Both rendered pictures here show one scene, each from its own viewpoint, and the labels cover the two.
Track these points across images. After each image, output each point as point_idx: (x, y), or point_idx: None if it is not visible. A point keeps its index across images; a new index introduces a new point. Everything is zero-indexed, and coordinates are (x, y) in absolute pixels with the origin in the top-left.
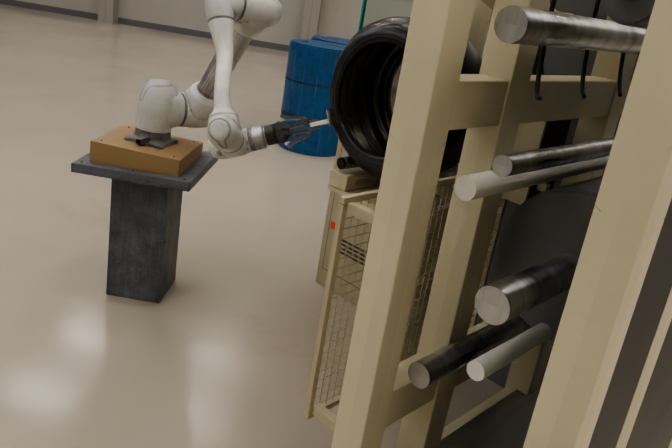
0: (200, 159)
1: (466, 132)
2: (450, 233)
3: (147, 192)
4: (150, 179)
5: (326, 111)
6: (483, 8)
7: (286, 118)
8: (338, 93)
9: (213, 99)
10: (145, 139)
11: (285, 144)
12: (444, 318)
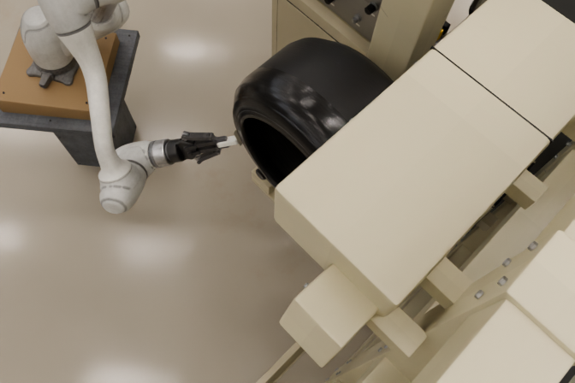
0: (119, 57)
1: (370, 361)
2: (358, 375)
3: None
4: (71, 131)
5: (234, 133)
6: (439, 12)
7: (189, 139)
8: (242, 132)
9: (108, 20)
10: (49, 79)
11: (195, 159)
12: None
